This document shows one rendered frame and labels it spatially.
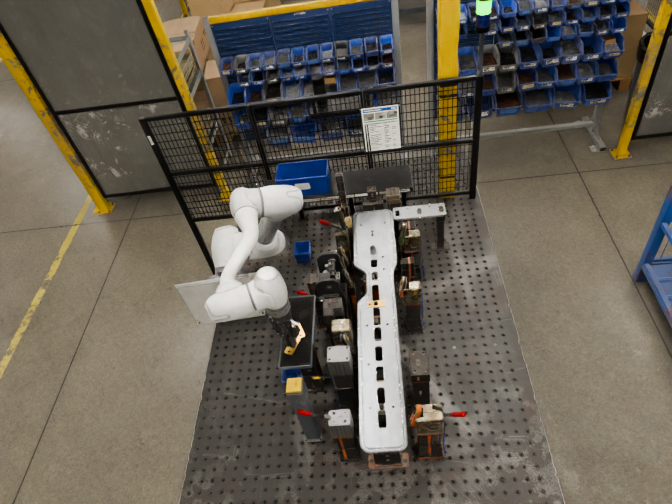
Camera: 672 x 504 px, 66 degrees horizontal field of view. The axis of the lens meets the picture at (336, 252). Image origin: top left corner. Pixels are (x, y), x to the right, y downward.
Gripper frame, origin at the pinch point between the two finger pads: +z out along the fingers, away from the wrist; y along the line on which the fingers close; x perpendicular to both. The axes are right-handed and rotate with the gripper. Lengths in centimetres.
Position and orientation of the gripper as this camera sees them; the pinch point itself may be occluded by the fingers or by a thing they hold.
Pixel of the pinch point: (290, 339)
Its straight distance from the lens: 212.4
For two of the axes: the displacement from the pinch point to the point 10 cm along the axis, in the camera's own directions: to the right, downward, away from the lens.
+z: 1.4, 6.8, 7.2
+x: 3.9, -7.0, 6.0
